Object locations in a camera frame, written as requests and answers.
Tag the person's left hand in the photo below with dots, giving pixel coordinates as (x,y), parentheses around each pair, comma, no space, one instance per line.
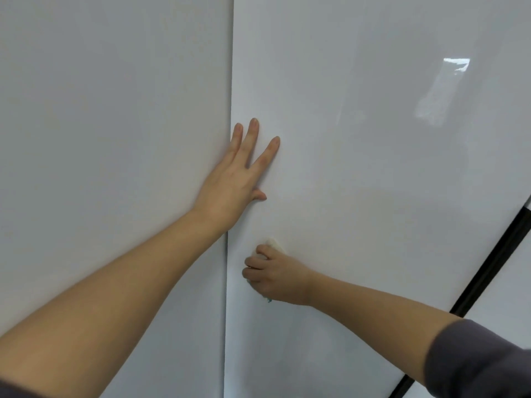
(226,194)

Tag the person's right hand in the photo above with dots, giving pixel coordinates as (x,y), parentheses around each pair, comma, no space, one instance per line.
(282,279)

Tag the beige cloth with teal edge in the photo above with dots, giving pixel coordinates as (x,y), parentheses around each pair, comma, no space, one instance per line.
(274,245)

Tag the person's right forearm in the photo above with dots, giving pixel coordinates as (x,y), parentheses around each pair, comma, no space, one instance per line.
(381,319)

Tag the person's left forearm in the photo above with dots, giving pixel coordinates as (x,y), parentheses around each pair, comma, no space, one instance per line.
(103,319)

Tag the dark grey sweater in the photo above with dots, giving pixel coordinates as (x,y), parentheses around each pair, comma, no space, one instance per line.
(477,364)

